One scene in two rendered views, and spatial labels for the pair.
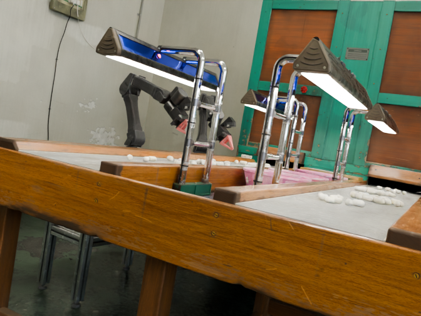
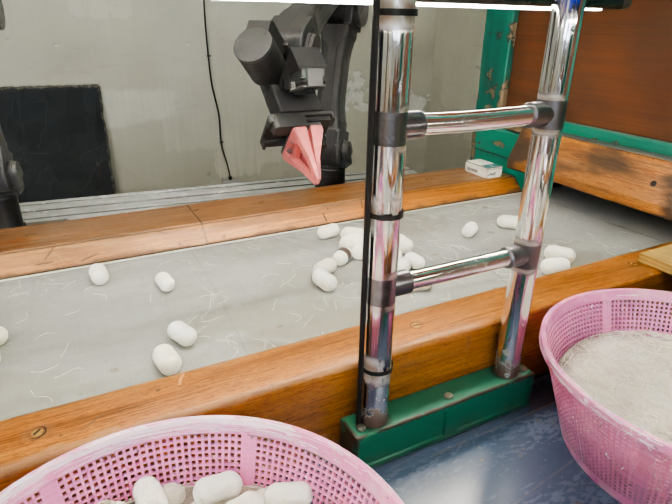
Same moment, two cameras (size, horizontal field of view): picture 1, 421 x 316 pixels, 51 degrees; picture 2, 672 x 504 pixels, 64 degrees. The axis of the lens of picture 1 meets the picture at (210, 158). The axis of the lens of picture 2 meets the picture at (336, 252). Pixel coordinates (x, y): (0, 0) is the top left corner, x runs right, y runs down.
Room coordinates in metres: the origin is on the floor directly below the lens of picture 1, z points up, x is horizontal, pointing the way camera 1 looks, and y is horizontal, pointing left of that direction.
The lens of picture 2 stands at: (1.87, -0.55, 1.03)
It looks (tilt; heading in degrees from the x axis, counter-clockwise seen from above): 23 degrees down; 34
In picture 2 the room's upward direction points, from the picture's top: 1 degrees clockwise
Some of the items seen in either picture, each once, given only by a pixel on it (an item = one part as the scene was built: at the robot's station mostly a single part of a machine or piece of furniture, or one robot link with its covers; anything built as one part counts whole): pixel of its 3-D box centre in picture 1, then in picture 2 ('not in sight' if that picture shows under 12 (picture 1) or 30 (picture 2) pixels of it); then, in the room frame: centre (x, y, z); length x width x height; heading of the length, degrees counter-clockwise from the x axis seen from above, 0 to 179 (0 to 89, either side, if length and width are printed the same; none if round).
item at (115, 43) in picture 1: (171, 65); not in sight; (1.47, 0.18, 1.08); 0.62 x 0.08 x 0.07; 152
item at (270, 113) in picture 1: (302, 141); not in sight; (1.24, -0.24, 0.90); 0.20 x 0.19 x 0.45; 152
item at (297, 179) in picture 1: (275, 185); not in sight; (1.71, -0.26, 0.72); 0.27 x 0.27 x 0.10
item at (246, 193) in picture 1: (322, 195); not in sight; (1.74, -0.46, 0.71); 1.81 x 0.05 x 0.11; 152
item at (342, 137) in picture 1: (359, 154); not in sight; (2.10, -0.69, 0.90); 0.20 x 0.19 x 0.45; 152
